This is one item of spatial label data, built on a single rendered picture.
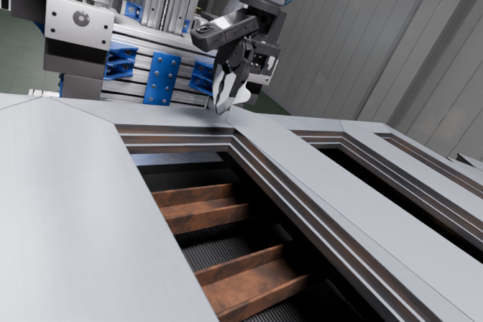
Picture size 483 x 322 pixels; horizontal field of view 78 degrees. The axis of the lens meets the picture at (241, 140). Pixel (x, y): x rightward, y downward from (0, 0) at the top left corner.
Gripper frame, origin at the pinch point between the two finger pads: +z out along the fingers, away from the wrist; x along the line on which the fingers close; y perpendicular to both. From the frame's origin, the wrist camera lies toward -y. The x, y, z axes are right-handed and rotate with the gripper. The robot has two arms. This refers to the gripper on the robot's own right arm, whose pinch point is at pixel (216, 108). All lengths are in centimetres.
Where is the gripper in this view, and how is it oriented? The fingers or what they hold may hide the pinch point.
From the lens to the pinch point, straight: 57.3
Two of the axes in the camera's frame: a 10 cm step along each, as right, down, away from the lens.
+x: -5.6, -5.1, 6.5
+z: -3.2, 8.6, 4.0
